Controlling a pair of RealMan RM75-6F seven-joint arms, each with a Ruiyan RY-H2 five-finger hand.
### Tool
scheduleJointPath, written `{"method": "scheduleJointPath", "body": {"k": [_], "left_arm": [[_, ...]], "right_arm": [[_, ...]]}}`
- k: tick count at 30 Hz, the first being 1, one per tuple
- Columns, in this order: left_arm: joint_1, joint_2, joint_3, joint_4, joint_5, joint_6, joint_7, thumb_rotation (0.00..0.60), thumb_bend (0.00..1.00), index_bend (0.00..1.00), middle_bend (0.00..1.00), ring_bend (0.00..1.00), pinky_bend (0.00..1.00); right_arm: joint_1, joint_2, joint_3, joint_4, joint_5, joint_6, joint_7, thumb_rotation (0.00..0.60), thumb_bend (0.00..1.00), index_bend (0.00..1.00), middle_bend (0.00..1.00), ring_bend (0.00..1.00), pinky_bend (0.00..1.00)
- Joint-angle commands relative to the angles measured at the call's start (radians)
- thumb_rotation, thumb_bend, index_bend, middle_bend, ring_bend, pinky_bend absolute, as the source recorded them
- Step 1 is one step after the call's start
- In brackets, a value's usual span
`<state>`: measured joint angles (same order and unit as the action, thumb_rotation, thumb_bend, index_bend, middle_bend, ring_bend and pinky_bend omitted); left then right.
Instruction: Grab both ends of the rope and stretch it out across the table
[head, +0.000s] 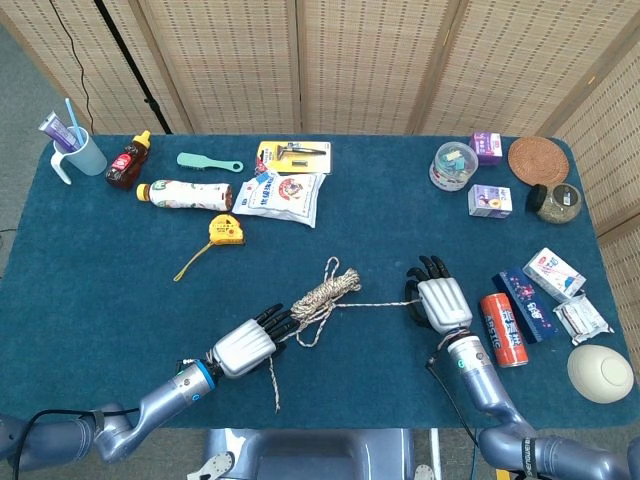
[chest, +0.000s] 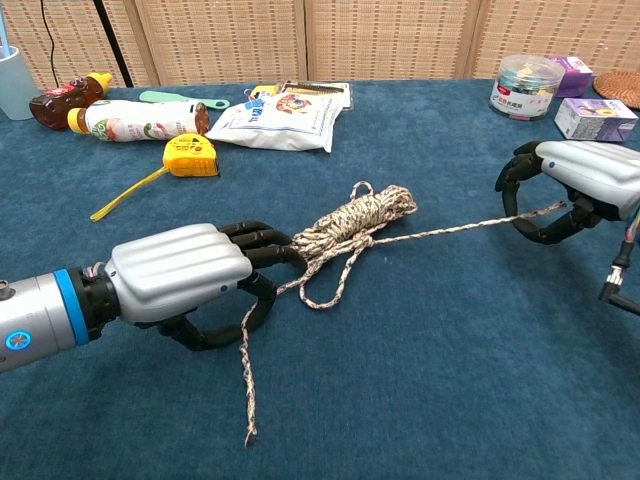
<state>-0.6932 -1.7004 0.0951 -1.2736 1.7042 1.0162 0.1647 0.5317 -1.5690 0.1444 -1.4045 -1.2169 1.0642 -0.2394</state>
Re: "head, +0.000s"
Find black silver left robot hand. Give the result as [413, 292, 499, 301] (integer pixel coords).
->
[206, 302, 306, 380]

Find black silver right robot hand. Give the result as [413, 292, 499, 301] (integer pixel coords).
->
[403, 255, 474, 334]

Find beige braided rope bundle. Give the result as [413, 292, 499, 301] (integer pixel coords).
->
[267, 256, 421, 414]

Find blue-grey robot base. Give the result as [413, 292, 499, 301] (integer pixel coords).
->
[187, 428, 436, 480]

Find red orange drink can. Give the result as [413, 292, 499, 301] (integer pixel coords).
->
[479, 292, 530, 369]

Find long dark blue box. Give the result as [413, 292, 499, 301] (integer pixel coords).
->
[492, 266, 560, 344]

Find white milk carton red print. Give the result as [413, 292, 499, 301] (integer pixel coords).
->
[522, 247, 587, 303]

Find small purple white carton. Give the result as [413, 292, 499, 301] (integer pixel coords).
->
[467, 183, 514, 219]
[468, 131, 504, 169]

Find yellow tape measure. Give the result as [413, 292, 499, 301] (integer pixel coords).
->
[172, 213, 247, 283]

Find white snack packet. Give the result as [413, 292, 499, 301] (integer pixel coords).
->
[553, 293, 614, 346]

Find clear tub of binder clips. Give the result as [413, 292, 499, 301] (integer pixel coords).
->
[428, 141, 479, 192]

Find blue felt table cover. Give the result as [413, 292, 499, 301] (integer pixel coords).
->
[0, 133, 640, 431]

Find white table leg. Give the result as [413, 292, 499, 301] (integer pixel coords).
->
[428, 428, 444, 480]

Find glass jar black lid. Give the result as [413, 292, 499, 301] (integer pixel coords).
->
[524, 182, 584, 225]

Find white powder bag blue print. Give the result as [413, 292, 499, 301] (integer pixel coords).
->
[232, 169, 327, 230]

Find white label drink bottle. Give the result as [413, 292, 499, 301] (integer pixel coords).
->
[135, 179, 235, 212]

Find beige upturned bowl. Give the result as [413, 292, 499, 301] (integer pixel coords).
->
[566, 343, 635, 404]

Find round woven brown coaster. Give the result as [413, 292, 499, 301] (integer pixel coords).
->
[507, 136, 570, 187]

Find mint green brush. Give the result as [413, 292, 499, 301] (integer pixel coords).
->
[176, 151, 245, 174]

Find razor in yellow blister pack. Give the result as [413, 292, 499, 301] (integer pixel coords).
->
[256, 140, 333, 175]

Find brown honey bottle yellow cap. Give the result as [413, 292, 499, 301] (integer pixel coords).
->
[104, 129, 152, 191]

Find bamboo folding screen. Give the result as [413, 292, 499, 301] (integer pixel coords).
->
[0, 0, 640, 361]

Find light blue toothbrush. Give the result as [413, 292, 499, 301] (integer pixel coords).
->
[64, 97, 85, 149]

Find purple toothpaste tube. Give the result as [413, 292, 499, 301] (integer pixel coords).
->
[38, 110, 81, 153]

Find black tripod pole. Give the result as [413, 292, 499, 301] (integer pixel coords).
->
[93, 0, 174, 135]

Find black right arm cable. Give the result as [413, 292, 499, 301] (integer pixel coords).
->
[424, 353, 482, 447]

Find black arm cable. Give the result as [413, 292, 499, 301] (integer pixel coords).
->
[424, 353, 482, 447]
[12, 407, 141, 480]

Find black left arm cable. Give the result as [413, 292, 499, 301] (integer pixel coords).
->
[12, 407, 141, 480]

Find light blue cup white handle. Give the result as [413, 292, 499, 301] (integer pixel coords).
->
[49, 125, 109, 186]

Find thin black hanging cable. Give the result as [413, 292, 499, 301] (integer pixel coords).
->
[48, 0, 96, 132]

